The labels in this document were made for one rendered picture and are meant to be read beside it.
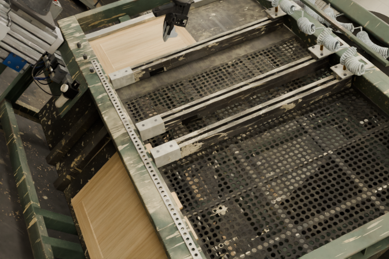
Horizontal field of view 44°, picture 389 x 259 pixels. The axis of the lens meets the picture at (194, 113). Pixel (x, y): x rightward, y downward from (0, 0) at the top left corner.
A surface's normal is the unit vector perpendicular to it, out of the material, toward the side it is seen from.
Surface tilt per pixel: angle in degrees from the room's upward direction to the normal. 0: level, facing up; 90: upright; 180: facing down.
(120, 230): 90
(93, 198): 90
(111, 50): 55
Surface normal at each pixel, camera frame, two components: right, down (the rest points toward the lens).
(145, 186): -0.10, -0.71
